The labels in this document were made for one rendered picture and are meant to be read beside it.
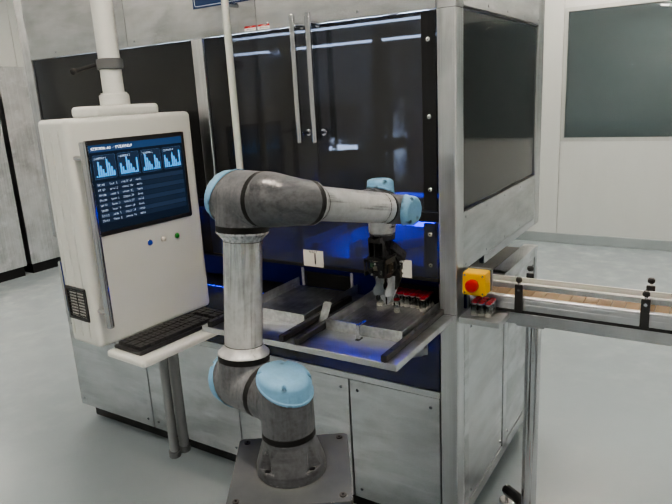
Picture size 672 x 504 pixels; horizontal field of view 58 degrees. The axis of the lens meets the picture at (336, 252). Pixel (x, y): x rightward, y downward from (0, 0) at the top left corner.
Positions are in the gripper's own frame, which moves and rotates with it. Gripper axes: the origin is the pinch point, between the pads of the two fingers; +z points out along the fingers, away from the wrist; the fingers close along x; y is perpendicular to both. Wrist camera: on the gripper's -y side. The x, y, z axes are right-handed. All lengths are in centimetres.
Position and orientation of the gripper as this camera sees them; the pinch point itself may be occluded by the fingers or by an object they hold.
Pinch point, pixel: (388, 299)
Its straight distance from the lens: 178.9
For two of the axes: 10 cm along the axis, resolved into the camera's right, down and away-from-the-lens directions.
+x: 8.5, 0.9, -5.2
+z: 0.5, 9.7, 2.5
